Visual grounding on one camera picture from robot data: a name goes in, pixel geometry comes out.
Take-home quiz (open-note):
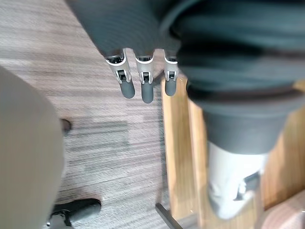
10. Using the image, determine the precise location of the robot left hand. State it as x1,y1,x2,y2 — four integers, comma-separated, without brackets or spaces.
64,0,305,220

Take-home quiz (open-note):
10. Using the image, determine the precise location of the wooden shoe rack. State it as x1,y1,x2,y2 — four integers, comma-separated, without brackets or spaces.
161,73,305,229

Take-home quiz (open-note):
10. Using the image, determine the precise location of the dark robot foot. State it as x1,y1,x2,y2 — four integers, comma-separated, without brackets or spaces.
48,198,102,229

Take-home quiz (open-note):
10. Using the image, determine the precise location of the dark metal rack frame bar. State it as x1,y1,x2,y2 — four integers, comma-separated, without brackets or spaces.
155,202,184,229

